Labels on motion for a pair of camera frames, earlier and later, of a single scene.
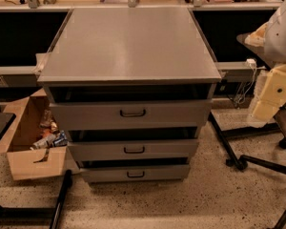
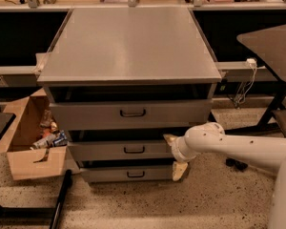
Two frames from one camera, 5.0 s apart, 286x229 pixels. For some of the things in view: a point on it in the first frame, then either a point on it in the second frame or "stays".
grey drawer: (133, 149) stays
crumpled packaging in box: (51, 135) stays
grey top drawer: (135, 114) stays
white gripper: (282, 38) → (175, 151)
